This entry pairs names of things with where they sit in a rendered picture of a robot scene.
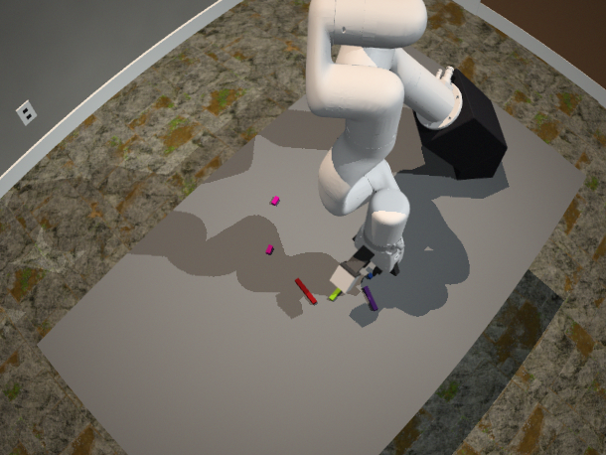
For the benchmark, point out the purple rod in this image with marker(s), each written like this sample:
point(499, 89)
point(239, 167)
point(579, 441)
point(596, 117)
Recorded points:
point(370, 298)

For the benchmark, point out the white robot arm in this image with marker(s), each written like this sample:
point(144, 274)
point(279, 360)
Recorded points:
point(371, 100)

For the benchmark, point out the red rod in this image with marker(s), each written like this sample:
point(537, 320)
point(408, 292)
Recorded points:
point(305, 291)

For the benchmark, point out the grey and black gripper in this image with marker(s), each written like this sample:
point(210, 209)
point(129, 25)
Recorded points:
point(384, 261)

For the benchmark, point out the lime green rod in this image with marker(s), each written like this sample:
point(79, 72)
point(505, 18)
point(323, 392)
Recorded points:
point(335, 294)

